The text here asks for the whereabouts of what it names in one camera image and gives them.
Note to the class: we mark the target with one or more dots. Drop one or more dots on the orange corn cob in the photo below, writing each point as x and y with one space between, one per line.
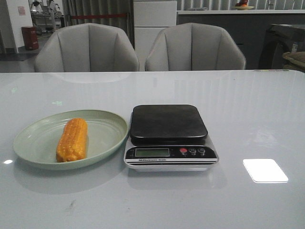
73 141

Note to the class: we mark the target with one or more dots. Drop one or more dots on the black silver kitchen scale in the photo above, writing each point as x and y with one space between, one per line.
168 137

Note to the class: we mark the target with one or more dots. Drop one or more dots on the right grey upholstered chair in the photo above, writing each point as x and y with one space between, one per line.
194 47

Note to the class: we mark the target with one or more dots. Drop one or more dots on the grey upholstered chair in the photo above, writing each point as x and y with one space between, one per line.
194 47
88 47

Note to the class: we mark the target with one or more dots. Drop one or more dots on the white cabinet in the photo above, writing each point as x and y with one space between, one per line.
151 14

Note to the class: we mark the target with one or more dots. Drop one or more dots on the left grey upholstered chair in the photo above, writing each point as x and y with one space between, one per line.
88 47

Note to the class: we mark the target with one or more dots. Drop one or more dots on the red barrier belt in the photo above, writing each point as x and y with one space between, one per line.
106 16

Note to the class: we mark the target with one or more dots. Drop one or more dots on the light green plate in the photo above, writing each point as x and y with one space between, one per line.
36 144

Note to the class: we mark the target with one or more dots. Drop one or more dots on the dark grey counter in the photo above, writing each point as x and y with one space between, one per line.
247 27

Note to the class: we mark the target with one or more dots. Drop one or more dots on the fruit bowl on counter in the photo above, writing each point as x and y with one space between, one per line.
242 5

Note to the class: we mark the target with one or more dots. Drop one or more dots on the red trash bin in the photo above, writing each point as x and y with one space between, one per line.
30 38

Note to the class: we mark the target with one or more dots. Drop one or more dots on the dark appliance at right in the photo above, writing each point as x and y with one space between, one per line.
281 38

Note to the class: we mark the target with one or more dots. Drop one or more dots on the beige cushion at right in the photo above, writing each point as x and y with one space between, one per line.
294 61

